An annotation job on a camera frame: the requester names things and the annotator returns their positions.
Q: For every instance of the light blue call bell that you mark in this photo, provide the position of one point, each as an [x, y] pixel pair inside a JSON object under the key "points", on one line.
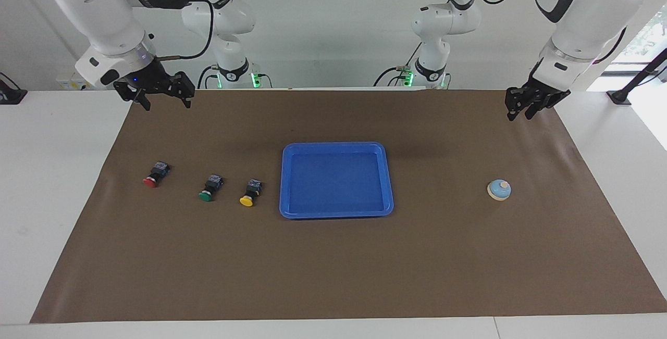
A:
{"points": [[498, 190]]}

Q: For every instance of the green mushroom push button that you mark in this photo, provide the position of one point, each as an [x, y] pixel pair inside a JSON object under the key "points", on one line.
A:
{"points": [[210, 189]]}

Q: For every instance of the black clamp mount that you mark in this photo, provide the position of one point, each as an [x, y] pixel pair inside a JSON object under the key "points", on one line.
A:
{"points": [[10, 94]]}

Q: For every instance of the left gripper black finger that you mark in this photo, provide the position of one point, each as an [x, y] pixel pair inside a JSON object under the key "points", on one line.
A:
{"points": [[512, 111], [531, 111]]}

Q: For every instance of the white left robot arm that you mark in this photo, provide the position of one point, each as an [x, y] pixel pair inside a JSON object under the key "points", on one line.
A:
{"points": [[583, 11]]}

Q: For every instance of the yellow mushroom push button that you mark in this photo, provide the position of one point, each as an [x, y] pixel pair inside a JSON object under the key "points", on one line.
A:
{"points": [[249, 194]]}

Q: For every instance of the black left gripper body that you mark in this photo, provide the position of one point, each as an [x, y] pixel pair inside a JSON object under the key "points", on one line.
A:
{"points": [[542, 94]]}

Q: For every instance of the brown table mat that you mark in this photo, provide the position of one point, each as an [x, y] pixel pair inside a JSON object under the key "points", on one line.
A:
{"points": [[333, 266]]}

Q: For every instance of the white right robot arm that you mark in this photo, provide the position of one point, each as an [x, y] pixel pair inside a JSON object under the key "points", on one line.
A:
{"points": [[94, 11]]}

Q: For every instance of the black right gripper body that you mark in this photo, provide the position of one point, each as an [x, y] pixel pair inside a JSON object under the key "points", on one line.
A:
{"points": [[156, 81]]}

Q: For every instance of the black camera stand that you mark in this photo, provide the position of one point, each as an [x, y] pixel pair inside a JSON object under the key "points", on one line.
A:
{"points": [[619, 97]]}

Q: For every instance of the red mushroom push button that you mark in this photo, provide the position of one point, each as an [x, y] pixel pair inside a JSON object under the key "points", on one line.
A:
{"points": [[155, 175]]}

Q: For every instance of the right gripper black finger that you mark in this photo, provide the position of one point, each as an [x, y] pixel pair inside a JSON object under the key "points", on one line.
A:
{"points": [[144, 100], [188, 99]]}

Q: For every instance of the blue plastic tray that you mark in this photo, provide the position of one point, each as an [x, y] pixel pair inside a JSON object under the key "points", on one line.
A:
{"points": [[336, 183]]}

